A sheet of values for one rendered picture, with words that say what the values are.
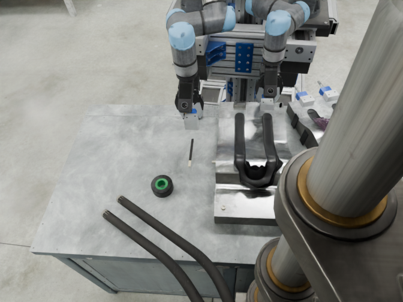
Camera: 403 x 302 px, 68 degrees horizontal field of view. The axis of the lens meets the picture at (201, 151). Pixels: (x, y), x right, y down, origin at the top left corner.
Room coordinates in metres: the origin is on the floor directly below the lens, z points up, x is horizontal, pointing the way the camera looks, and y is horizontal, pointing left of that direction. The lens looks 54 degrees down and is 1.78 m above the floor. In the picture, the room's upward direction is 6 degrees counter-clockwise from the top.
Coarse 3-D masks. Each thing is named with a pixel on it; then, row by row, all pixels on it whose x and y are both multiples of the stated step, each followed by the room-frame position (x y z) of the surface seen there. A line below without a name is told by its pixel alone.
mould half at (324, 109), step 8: (320, 96) 0.90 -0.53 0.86; (288, 104) 0.88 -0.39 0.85; (296, 104) 0.87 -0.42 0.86; (320, 104) 0.86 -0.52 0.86; (328, 104) 0.85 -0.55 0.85; (288, 112) 0.87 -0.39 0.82; (296, 112) 0.83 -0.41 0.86; (304, 112) 0.82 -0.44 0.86; (320, 112) 0.82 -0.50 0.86; (328, 112) 0.81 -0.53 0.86; (304, 120) 0.78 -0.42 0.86; (312, 120) 0.77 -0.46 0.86; (296, 128) 0.78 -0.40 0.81; (304, 128) 0.74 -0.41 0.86; (312, 128) 0.71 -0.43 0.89; (320, 128) 0.70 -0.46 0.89; (312, 136) 0.67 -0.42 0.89; (320, 136) 0.66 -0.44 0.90; (312, 144) 0.66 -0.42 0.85
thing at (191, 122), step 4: (192, 112) 0.81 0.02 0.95; (196, 112) 0.80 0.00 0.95; (188, 116) 0.77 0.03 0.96; (192, 116) 0.77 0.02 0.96; (196, 116) 0.77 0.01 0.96; (184, 120) 0.76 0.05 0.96; (188, 120) 0.75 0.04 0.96; (192, 120) 0.75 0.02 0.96; (196, 120) 0.75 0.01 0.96; (188, 124) 0.75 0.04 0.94; (192, 124) 0.75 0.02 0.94; (196, 124) 0.75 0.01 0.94; (188, 128) 0.76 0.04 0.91; (192, 128) 0.75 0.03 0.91; (196, 128) 0.75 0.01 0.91
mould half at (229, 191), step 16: (224, 112) 0.84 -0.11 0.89; (240, 112) 0.83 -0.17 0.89; (256, 112) 0.82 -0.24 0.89; (272, 112) 0.81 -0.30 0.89; (224, 128) 0.76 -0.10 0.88; (256, 128) 0.74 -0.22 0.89; (224, 144) 0.68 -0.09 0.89; (256, 144) 0.66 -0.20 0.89; (224, 160) 0.58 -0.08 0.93; (256, 160) 0.56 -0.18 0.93; (288, 160) 0.55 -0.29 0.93; (224, 176) 0.53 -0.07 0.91; (224, 192) 0.49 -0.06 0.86; (240, 192) 0.49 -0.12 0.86; (256, 192) 0.48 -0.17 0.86; (272, 192) 0.47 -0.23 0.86; (240, 208) 0.43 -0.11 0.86; (256, 208) 0.42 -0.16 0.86; (272, 208) 0.42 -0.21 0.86; (240, 224) 0.40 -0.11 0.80; (256, 224) 0.39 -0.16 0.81; (272, 224) 0.38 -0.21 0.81
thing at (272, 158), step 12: (240, 120) 0.79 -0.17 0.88; (264, 120) 0.78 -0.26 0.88; (240, 132) 0.73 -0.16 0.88; (264, 132) 0.72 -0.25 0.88; (240, 144) 0.67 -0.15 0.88; (264, 144) 0.66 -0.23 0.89; (240, 156) 0.60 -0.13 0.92; (276, 156) 0.57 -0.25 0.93; (240, 168) 0.56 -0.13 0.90; (252, 168) 0.53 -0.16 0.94; (264, 168) 0.53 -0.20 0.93; (276, 168) 0.52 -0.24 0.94; (240, 180) 0.51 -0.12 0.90; (252, 180) 0.52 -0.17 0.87; (264, 180) 0.51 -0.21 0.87
